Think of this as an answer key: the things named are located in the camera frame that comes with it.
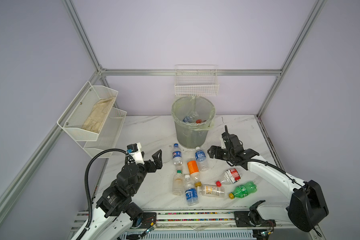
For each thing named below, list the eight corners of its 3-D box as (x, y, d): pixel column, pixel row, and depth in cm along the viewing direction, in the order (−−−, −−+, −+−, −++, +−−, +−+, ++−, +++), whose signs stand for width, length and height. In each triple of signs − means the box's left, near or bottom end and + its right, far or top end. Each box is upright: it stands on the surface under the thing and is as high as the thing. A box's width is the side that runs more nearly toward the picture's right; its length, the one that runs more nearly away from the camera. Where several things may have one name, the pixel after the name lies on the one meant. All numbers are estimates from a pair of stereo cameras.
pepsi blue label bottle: (172, 167, 94) (172, 163, 90) (173, 147, 103) (173, 143, 100) (182, 167, 94) (182, 163, 90) (182, 147, 103) (182, 143, 100)
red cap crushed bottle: (218, 189, 84) (220, 187, 81) (212, 178, 88) (213, 175, 86) (240, 180, 87) (242, 178, 85) (233, 169, 92) (235, 167, 89)
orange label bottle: (191, 184, 86) (192, 181, 83) (187, 164, 94) (187, 161, 91) (201, 182, 87) (201, 179, 84) (195, 162, 95) (195, 159, 92)
